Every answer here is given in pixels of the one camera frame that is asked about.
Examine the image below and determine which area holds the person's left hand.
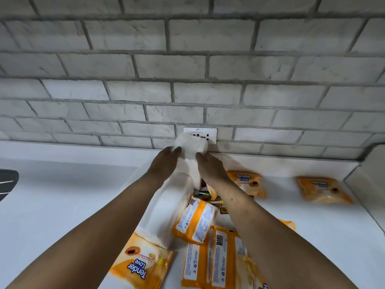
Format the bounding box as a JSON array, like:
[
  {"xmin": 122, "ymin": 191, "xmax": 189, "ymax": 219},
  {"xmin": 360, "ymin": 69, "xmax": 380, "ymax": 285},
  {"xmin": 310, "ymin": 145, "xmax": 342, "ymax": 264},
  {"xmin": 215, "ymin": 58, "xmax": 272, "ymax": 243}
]
[{"xmin": 147, "ymin": 146, "xmax": 183, "ymax": 186}]

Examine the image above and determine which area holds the person's right hand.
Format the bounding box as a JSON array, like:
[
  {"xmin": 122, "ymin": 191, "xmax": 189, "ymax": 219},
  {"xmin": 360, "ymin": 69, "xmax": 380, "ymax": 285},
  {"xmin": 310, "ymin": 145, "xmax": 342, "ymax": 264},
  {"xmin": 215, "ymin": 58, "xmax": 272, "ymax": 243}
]
[{"xmin": 196, "ymin": 152, "xmax": 230, "ymax": 187}]

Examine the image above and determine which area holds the white soft packet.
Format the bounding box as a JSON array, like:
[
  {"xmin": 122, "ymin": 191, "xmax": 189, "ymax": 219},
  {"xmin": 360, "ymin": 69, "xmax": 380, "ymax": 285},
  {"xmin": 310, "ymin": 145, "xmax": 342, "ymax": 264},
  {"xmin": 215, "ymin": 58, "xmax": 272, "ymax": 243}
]
[{"xmin": 172, "ymin": 132, "xmax": 209, "ymax": 160}]

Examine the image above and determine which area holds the person's left forearm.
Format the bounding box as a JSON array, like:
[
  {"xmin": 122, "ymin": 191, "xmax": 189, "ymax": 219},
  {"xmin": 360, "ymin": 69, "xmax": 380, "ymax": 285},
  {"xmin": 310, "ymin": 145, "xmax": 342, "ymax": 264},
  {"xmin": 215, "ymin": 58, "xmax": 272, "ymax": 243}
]
[{"xmin": 5, "ymin": 174, "xmax": 173, "ymax": 289}]

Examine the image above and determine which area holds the person's right forearm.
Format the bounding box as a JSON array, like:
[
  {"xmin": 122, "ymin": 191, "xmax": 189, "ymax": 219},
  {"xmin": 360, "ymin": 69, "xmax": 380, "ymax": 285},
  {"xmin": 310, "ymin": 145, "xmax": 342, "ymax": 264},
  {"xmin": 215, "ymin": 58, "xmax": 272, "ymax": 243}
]
[{"xmin": 205, "ymin": 177, "xmax": 352, "ymax": 289}]

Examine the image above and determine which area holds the small dark colourful packet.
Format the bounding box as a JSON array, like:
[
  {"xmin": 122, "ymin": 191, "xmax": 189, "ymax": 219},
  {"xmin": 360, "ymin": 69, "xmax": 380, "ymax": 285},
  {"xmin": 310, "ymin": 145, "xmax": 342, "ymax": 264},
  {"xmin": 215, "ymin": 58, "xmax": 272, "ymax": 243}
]
[{"xmin": 192, "ymin": 186, "xmax": 225, "ymax": 215}]

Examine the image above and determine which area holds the white plastic container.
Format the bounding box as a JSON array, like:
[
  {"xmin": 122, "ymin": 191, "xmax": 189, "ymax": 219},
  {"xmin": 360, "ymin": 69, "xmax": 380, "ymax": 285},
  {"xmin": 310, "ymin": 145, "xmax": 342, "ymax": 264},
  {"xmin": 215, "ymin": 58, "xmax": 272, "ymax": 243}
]
[{"xmin": 136, "ymin": 159, "xmax": 203, "ymax": 249}]

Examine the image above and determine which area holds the pile of orange wipes packets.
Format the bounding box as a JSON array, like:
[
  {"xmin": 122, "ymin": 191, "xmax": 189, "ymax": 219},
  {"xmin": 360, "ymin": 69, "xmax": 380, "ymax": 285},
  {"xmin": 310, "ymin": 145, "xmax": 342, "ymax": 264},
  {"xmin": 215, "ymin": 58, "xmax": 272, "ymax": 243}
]
[{"xmin": 109, "ymin": 170, "xmax": 355, "ymax": 289}]

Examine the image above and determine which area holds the dark grey object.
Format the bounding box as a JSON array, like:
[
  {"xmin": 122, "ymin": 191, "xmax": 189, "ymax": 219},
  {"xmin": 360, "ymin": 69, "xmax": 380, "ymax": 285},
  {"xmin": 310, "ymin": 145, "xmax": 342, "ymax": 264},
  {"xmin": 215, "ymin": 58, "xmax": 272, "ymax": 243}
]
[{"xmin": 0, "ymin": 169, "xmax": 20, "ymax": 203}]

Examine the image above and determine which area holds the white wall label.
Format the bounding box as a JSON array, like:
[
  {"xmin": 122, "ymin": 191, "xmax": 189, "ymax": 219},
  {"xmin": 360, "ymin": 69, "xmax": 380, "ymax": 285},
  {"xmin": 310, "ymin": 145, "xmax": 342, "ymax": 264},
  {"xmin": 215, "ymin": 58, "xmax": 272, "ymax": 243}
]
[{"xmin": 183, "ymin": 126, "xmax": 218, "ymax": 144}]

